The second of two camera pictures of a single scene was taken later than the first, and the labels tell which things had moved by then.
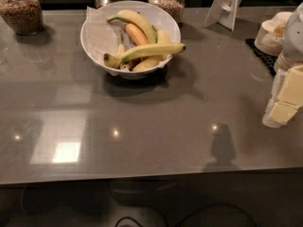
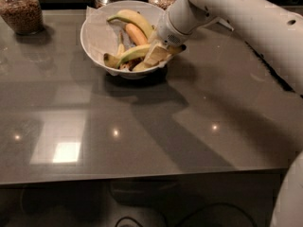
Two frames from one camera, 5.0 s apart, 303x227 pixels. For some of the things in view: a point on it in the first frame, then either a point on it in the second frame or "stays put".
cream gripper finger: [292, 88] → [156, 56]
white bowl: [100, 36] stays put
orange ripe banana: [135, 35] stays put
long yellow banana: [149, 49] stays put
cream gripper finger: [277, 113] → [153, 38]
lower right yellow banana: [151, 62] stays put
